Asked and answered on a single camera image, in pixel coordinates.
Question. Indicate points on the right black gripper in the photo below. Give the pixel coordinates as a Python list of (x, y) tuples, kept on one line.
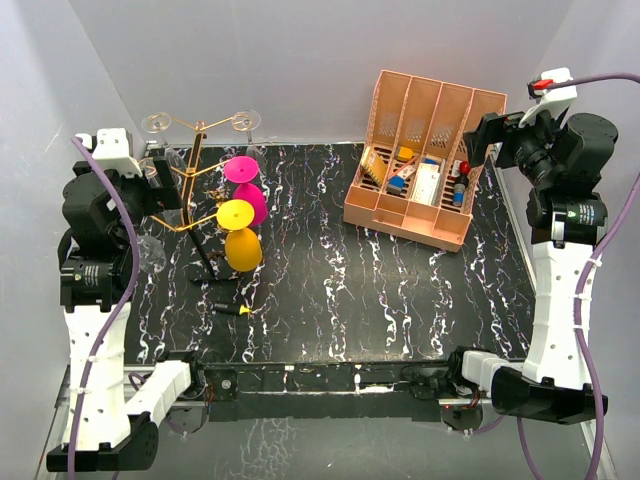
[(493, 129)]

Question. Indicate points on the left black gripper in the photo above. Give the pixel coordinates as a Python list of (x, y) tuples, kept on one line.
[(161, 198)]

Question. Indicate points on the clear wine glass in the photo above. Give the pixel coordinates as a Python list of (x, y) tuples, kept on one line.
[(157, 124), (247, 121), (152, 255), (149, 170)]

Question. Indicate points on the pink plastic wine glass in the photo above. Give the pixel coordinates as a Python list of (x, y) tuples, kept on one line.
[(242, 171)]

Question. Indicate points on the orange plastic wine glass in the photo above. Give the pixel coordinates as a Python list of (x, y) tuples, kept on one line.
[(242, 247)]

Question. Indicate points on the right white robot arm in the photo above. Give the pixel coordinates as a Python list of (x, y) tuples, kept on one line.
[(562, 159)]

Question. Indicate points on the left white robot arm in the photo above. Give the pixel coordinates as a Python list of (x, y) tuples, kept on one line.
[(99, 265)]

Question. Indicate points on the red capped bottle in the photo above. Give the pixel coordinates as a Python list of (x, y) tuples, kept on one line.
[(464, 170)]

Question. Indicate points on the white staples box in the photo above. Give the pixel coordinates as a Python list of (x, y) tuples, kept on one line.
[(426, 182)]

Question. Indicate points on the peach desk organizer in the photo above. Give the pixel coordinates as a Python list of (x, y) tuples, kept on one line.
[(430, 117)]

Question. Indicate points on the blue grey eraser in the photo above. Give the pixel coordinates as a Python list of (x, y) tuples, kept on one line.
[(399, 184)]

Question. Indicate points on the yellow spiral notebook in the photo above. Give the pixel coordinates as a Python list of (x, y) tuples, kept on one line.
[(374, 166)]

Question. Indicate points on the black yellow screwdriver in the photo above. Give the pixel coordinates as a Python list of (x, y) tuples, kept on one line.
[(232, 309)]

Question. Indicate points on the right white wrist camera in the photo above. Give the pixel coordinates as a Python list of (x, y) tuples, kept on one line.
[(555, 101)]

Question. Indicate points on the aluminium frame rail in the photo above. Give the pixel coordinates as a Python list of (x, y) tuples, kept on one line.
[(427, 391)]

